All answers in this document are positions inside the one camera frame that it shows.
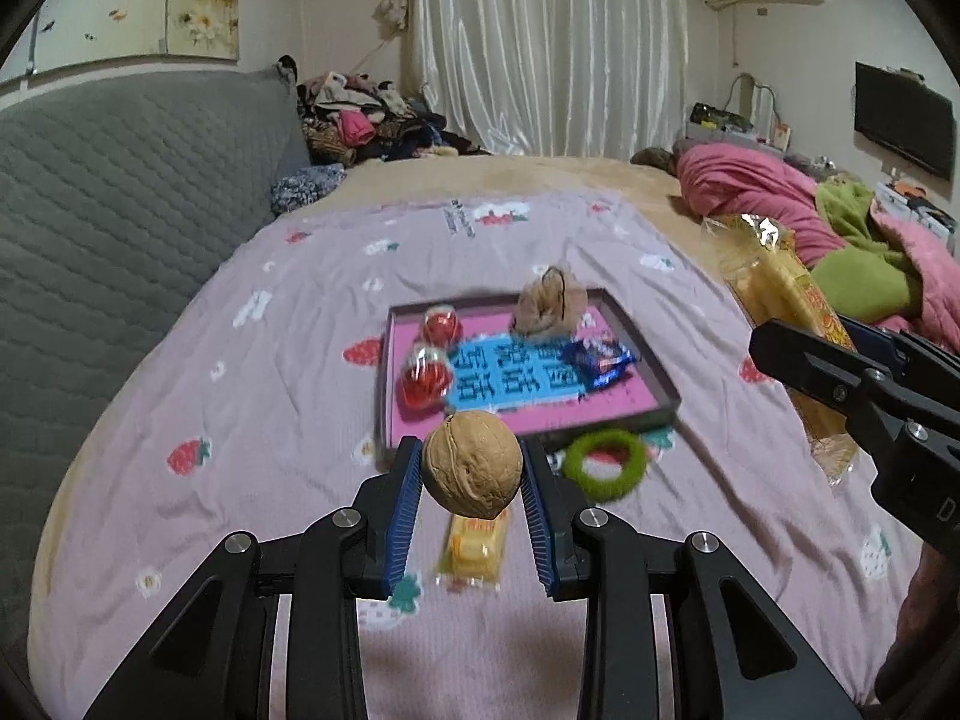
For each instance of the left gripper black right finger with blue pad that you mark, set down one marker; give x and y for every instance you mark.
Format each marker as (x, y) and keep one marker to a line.
(733, 652)

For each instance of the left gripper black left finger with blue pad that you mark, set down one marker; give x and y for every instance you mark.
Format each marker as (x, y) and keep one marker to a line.
(209, 653)

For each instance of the yellow rice cracker packet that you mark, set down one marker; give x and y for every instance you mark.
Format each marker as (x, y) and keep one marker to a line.
(474, 552)
(757, 259)

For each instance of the brown walnut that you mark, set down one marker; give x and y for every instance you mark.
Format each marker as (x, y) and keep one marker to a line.
(472, 464)

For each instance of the blue candy wrapper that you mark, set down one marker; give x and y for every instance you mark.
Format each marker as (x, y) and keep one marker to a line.
(598, 361)

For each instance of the red white chocolate egg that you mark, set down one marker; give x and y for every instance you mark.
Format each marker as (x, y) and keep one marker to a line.
(441, 326)

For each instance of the beige mesh scrunchie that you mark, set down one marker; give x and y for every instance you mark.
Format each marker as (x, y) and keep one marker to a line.
(550, 307)

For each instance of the green blanket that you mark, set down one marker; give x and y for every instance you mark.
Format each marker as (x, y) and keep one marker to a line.
(870, 278)

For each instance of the pink book tray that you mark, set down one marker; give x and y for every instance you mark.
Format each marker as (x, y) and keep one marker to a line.
(527, 385)

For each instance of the pink quilt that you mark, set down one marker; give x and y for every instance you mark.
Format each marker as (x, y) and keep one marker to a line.
(719, 179)

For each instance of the blue patterned cloth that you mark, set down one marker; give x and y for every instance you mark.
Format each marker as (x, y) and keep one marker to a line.
(304, 187)

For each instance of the pile of clothes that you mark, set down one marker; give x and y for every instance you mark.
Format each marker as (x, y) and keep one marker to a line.
(351, 119)

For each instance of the grey quilted headboard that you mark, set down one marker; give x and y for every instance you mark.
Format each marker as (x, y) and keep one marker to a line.
(120, 198)

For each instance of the white satin curtain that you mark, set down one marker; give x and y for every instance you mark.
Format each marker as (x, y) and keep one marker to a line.
(548, 77)

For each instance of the black wall television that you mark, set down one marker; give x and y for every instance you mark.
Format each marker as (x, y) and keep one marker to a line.
(906, 117)

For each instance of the floral wall picture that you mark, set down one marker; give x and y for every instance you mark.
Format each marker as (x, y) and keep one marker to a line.
(68, 33)

